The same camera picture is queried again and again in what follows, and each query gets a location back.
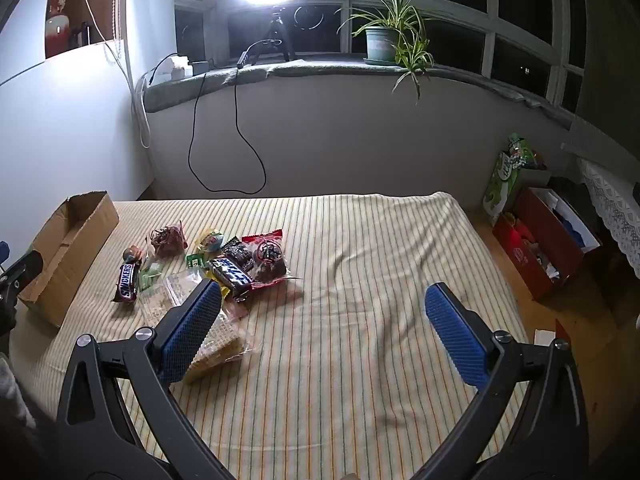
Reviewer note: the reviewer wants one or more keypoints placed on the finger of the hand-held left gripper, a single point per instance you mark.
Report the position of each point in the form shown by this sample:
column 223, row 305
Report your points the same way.
column 3, row 250
column 24, row 266

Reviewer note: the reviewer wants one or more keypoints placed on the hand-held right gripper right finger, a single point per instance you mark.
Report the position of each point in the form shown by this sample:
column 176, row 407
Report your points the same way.
column 457, row 340

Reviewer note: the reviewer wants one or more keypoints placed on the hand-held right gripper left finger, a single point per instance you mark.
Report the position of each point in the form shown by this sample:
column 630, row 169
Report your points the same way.
column 192, row 330

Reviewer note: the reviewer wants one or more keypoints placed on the clear wafer packet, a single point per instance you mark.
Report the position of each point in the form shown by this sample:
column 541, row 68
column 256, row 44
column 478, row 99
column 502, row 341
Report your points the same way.
column 225, row 345

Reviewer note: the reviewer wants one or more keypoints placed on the clear biscuit packet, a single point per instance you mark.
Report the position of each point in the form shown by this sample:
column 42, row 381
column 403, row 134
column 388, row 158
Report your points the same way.
column 162, row 300

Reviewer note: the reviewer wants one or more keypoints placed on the yellow candy packet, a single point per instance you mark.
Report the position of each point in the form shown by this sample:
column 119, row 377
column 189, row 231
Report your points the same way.
column 227, row 294

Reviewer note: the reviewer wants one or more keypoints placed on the brown cardboard box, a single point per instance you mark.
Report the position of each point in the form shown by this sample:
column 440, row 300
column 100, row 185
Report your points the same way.
column 75, row 245

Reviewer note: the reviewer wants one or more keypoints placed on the clear packet of green candy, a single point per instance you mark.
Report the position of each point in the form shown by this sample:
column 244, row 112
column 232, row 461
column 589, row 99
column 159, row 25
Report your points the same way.
column 150, row 277

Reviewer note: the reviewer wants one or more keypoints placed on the brown chocolate bar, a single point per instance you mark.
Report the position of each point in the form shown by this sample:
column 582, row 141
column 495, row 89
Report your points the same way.
column 230, row 272
column 127, row 282

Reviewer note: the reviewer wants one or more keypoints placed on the small black snack packet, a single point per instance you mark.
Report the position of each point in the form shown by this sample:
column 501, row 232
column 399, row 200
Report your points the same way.
column 239, row 254

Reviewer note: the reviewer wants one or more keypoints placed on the dark red snack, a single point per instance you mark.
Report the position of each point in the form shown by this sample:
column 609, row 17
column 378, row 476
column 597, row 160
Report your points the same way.
column 167, row 240

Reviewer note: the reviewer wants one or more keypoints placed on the round snack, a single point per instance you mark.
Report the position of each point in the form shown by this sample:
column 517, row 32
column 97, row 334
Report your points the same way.
column 132, row 252

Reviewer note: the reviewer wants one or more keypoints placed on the red packet of brown cake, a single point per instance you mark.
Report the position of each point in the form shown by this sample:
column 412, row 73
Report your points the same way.
column 267, row 262

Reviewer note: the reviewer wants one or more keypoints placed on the person's left forearm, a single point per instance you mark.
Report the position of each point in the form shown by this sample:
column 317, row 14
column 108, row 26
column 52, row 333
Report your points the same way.
column 15, row 410

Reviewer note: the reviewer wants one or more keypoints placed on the red cardboard box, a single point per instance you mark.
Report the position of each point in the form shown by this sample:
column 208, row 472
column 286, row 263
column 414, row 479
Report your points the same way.
column 530, row 255

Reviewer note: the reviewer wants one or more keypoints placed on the striped bed sheet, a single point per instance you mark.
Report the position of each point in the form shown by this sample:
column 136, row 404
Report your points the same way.
column 350, row 285

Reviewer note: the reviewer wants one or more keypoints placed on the green snack bag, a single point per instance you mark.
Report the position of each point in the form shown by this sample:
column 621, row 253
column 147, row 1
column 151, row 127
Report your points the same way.
column 500, row 185

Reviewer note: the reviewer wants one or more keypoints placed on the white lace cloth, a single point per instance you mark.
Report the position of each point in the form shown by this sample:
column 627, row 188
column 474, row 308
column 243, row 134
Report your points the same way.
column 615, row 210

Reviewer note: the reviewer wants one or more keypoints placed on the red white vase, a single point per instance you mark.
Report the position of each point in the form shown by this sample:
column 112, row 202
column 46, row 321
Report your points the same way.
column 57, row 20

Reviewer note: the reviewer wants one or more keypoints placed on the white power strip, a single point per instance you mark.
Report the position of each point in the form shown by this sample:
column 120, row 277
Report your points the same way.
column 179, row 65

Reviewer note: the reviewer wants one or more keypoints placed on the dark power adapter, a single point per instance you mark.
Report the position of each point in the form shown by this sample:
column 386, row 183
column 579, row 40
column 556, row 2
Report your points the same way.
column 200, row 66

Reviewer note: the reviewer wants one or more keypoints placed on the potted spider plant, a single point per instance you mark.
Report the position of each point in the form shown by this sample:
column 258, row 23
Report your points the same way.
column 380, row 42

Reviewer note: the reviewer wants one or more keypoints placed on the black tripod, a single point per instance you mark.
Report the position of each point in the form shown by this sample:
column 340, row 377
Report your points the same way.
column 277, row 30

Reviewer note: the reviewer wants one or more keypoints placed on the grey curtain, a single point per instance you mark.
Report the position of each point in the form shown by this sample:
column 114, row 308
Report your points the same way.
column 610, row 35

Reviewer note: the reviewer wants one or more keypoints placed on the white window frame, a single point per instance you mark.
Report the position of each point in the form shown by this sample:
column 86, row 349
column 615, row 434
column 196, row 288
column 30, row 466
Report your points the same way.
column 215, row 30

